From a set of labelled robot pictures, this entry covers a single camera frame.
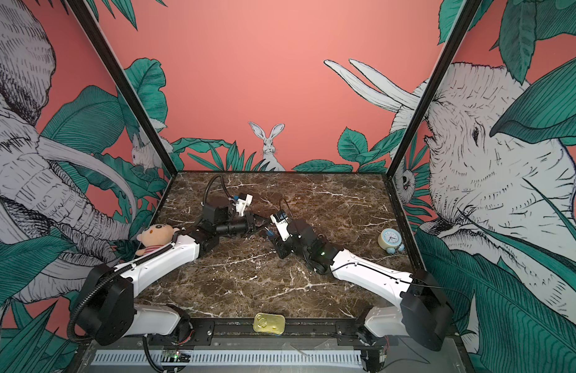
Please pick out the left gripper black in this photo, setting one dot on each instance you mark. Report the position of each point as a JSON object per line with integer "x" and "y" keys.
{"x": 251, "y": 224}

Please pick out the plush doll toy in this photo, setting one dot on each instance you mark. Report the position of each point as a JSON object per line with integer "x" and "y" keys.
{"x": 155, "y": 237}

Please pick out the left black frame post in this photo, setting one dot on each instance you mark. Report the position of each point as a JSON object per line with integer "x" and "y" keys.
{"x": 89, "y": 24}

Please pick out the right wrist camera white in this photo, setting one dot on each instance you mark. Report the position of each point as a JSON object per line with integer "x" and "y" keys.
{"x": 281, "y": 221}

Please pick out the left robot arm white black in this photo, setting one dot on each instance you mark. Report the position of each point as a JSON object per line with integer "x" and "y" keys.
{"x": 106, "y": 311}

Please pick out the right black frame post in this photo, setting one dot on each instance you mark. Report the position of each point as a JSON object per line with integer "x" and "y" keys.
{"x": 460, "y": 28}

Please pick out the small alarm clock teal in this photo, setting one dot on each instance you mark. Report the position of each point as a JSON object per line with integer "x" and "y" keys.
{"x": 390, "y": 240}

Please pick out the small circuit board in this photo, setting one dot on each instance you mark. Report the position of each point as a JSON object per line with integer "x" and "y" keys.
{"x": 170, "y": 357}

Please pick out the black frame post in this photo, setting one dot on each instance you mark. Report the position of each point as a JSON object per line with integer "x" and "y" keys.
{"x": 460, "y": 28}
{"x": 89, "y": 24}

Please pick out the white vented strip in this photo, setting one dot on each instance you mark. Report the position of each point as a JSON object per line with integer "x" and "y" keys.
{"x": 348, "y": 359}

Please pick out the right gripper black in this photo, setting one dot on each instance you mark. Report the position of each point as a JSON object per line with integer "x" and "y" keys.
{"x": 281, "y": 247}

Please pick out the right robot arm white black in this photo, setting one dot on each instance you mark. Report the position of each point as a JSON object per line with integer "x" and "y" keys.
{"x": 419, "y": 307}

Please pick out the yellow tin can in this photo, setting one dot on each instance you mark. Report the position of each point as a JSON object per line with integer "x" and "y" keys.
{"x": 266, "y": 323}

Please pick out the black mounting rail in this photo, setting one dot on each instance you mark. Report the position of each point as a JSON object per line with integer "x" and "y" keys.
{"x": 182, "y": 330}

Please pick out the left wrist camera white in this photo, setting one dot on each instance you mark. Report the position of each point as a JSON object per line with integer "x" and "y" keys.
{"x": 241, "y": 203}

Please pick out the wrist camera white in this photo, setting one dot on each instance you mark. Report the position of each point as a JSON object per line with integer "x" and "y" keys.
{"x": 281, "y": 221}
{"x": 241, "y": 203}

